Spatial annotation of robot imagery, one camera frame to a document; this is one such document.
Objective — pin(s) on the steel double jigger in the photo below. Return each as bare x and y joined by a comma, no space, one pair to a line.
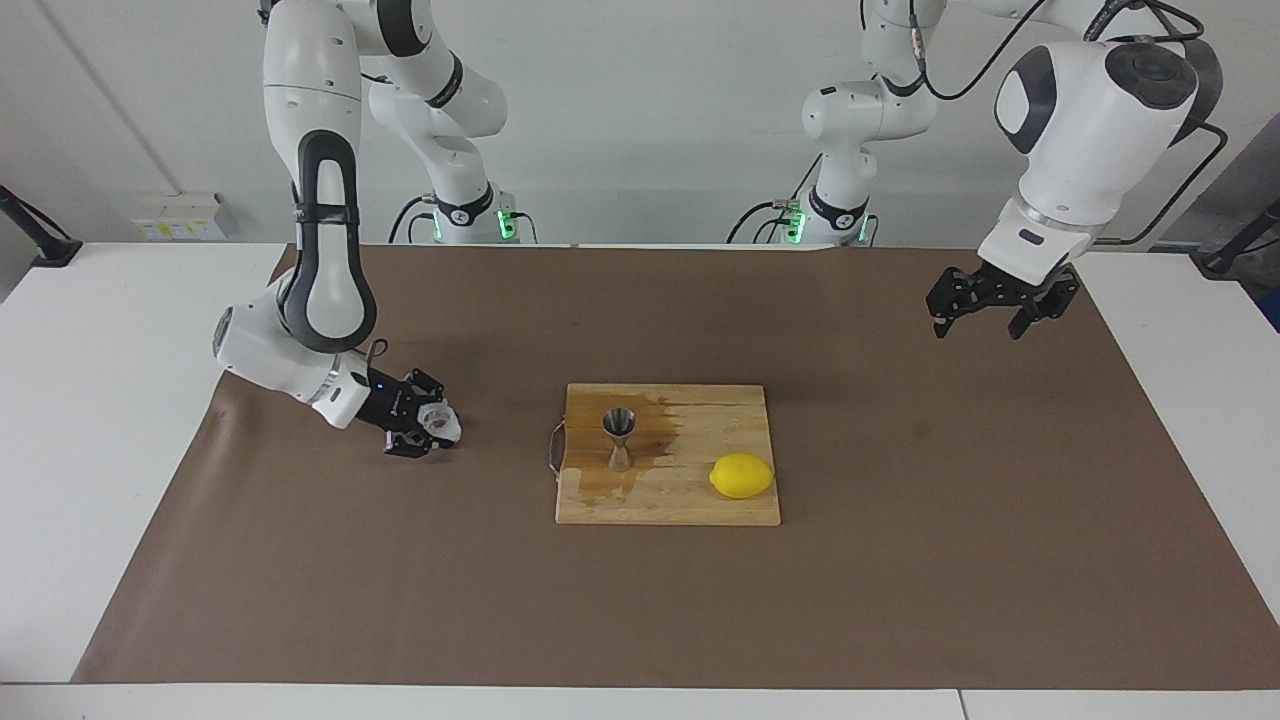
619,425

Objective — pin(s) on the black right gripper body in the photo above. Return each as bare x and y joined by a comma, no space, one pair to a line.
390,405

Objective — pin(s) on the yellow lemon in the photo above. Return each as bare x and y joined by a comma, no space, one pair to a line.
742,476

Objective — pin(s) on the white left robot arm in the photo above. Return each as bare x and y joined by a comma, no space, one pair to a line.
1090,130

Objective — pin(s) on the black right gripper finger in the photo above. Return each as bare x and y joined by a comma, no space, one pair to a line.
428,384
410,445

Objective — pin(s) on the blue box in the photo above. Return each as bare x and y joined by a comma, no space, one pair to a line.
1272,310

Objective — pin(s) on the wooden cutting board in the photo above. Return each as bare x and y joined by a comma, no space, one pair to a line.
680,500

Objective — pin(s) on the white wall socket box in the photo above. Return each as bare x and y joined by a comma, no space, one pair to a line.
180,218

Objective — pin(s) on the small white glass cup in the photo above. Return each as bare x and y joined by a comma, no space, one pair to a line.
445,422

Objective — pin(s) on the black clamp stand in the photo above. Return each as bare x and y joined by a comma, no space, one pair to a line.
55,250
1225,260

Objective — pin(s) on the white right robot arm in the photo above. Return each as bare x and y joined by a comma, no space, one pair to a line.
310,120

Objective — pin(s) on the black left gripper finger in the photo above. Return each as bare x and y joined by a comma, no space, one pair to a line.
950,295
1045,308

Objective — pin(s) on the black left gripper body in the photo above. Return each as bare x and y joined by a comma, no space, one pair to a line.
1020,288

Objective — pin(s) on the brown paper table mat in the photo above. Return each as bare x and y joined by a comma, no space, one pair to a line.
300,560

